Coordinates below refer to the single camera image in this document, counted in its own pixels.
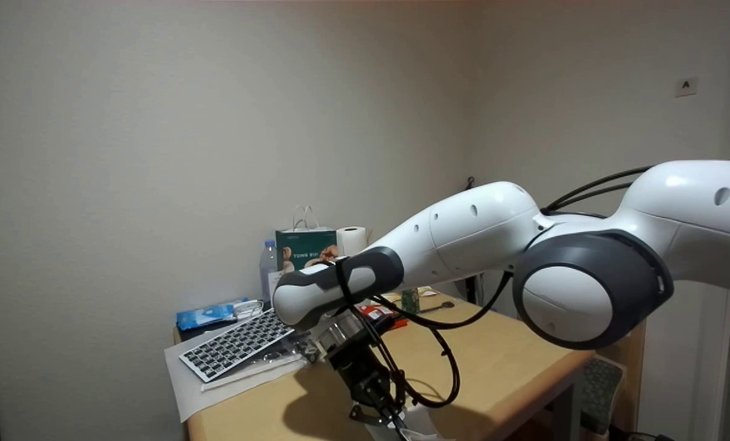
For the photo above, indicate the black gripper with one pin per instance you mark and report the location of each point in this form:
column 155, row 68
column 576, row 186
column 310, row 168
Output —
column 366, row 369

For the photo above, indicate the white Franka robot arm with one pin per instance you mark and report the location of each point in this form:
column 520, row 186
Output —
column 587, row 284

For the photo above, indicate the small red snack packet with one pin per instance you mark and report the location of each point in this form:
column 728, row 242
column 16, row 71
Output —
column 378, row 311

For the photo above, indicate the black white checkerboard panel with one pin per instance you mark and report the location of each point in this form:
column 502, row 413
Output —
column 234, row 346

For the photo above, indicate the white paper towel roll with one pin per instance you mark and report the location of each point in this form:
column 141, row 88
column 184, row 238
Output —
column 352, row 238

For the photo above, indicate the green printed paper bag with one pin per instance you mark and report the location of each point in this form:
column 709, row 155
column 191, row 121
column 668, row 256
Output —
column 299, row 245

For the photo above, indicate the clear plastic water bottle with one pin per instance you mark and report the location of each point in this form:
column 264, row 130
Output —
column 268, row 261

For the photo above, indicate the blue tissue pack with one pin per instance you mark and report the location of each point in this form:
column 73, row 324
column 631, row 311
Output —
column 215, row 317

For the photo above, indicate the grey chair cushion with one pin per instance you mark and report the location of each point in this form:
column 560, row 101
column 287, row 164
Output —
column 599, row 392

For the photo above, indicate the wooden slatted chair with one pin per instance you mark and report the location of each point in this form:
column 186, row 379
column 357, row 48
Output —
column 632, row 375

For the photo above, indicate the small white wall plate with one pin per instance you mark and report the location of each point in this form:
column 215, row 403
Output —
column 686, row 86

